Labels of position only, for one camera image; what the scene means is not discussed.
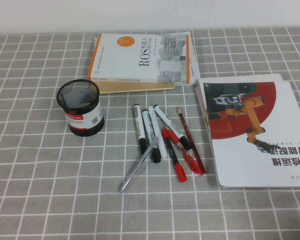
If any black mesh pen holder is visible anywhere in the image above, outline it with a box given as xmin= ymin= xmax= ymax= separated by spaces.
xmin=56 ymin=78 xmax=106 ymax=137

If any dark red pencil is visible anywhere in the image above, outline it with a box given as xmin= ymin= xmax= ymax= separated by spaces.
xmin=175 ymin=106 xmax=207 ymax=175

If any white marker with black cap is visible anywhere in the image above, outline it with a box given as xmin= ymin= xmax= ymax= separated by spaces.
xmin=141 ymin=109 xmax=162 ymax=164
xmin=153 ymin=104 xmax=193 ymax=151
xmin=132 ymin=103 xmax=148 ymax=155
xmin=147 ymin=105 xmax=169 ymax=160

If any silver pen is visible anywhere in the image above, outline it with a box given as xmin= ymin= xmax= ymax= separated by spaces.
xmin=118 ymin=136 xmax=161 ymax=193

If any white orange ROS book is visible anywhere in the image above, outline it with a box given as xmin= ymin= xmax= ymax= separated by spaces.
xmin=87 ymin=32 xmax=193 ymax=95

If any red and black pen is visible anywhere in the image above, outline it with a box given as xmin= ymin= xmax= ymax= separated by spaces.
xmin=161 ymin=127 xmax=188 ymax=183

